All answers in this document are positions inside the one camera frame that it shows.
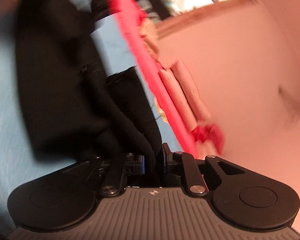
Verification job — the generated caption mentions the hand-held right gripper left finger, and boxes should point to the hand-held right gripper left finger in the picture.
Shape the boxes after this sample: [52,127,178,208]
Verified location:
[62,153,147,197]

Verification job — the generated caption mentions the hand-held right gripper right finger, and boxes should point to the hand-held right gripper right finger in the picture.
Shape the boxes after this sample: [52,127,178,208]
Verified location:
[162,142,246,196]

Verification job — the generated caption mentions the black knit pants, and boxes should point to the black knit pants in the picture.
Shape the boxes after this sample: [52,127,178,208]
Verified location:
[15,0,163,188]

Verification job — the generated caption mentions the red cloth pile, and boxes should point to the red cloth pile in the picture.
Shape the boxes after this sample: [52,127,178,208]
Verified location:
[190,123,226,153]

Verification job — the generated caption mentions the pink bed sheet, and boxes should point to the pink bed sheet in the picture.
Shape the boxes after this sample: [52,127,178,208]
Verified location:
[107,0,199,158]

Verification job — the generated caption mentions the blue floral blanket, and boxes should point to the blue floral blanket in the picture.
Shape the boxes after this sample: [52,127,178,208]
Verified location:
[0,0,188,205]

